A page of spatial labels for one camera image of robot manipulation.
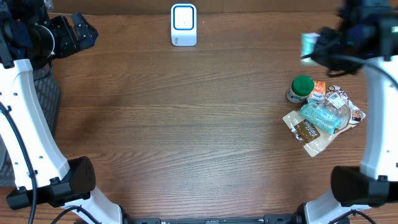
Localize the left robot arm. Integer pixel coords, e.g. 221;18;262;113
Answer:
1;1;131;223

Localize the beige paper pouch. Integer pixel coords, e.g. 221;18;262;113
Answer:
283;85;366;157

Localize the teal wipes pack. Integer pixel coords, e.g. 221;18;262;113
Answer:
298;101;342;134

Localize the white barcode scanner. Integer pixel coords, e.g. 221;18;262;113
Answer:
170;3;197;47

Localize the orange tissue pack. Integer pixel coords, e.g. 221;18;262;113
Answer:
307;81;326;103

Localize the green lid jar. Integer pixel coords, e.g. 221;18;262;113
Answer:
285;75;315;103

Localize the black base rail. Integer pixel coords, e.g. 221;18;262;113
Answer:
130;214;302;224

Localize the grey plastic mesh basket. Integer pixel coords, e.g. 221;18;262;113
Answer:
1;67;61;187

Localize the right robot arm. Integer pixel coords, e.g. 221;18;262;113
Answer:
295;0;397;223

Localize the blue white package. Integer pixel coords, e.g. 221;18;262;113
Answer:
300;32;320;66

